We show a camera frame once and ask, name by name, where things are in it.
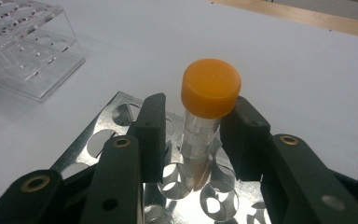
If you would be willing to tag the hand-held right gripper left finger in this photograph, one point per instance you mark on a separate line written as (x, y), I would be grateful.
(150, 140)

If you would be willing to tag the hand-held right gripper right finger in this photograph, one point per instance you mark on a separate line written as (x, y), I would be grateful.
(248, 146)

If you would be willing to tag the orange-capped clear tube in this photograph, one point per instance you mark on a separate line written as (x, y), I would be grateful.
(209, 87)

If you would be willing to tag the perforated metal tube rack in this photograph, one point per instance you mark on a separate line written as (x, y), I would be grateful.
(186, 214)

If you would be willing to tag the clear acrylic tube rack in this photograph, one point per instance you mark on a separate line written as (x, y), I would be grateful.
(28, 62)

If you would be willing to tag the wooden table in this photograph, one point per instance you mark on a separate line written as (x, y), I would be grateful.
(323, 20)

